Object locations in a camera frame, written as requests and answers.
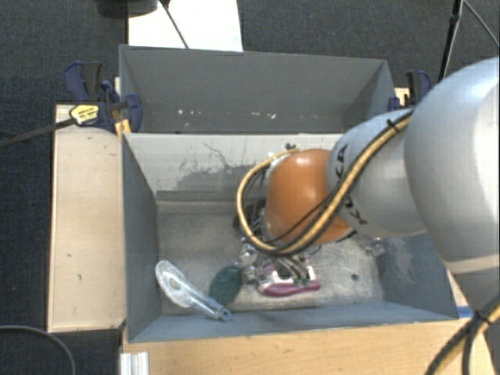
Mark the dark green oval sponge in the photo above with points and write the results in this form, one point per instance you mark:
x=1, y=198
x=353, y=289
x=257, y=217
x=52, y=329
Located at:
x=226, y=285

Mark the purple and white packet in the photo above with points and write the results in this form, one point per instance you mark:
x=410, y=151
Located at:
x=281, y=288

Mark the grey metal bin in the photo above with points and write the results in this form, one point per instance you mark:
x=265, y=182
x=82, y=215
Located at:
x=195, y=225

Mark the clear glass scoop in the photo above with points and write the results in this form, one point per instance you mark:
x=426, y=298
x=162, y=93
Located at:
x=176, y=283

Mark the pale wood flat board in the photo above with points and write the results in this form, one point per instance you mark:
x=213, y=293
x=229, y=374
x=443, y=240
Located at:
x=86, y=217

